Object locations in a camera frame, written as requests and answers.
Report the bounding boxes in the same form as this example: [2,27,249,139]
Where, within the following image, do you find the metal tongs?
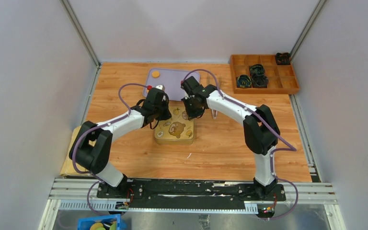
[207,73,223,121]

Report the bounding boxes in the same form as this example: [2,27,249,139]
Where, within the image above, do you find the silver tin lid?
[154,106,195,138]

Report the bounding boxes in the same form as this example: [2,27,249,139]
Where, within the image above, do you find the lavender plastic tray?
[145,68,189,101]

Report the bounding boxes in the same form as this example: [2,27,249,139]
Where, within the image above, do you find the square metal cookie tin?
[154,134,195,145]

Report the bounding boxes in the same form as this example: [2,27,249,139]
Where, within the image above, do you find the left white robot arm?
[69,85,172,198]

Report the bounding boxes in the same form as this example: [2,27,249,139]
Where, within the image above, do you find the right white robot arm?
[181,76,280,200]

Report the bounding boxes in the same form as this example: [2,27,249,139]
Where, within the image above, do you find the round orange cookie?
[151,70,160,78]

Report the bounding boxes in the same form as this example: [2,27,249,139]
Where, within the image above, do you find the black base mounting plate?
[96,178,286,212]

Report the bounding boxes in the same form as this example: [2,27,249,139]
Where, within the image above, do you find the orange wooden compartment box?
[230,54,300,94]

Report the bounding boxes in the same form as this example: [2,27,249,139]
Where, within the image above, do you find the yellow folded cloth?
[59,126,81,176]

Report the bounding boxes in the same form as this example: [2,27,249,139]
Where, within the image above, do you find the blue plastic bin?
[77,214,127,230]

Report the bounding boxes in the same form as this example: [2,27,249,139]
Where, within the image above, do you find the black cable coil in box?
[236,74,253,89]
[251,74,269,89]
[249,64,265,77]

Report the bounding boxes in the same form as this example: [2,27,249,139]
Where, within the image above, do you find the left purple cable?
[71,83,153,217]

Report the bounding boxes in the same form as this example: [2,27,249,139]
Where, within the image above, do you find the purple cable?
[181,69,299,221]
[71,83,153,217]

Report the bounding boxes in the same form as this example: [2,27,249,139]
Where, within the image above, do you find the black cable coil corner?
[275,52,291,65]

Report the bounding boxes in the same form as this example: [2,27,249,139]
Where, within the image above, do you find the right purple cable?
[181,69,299,221]

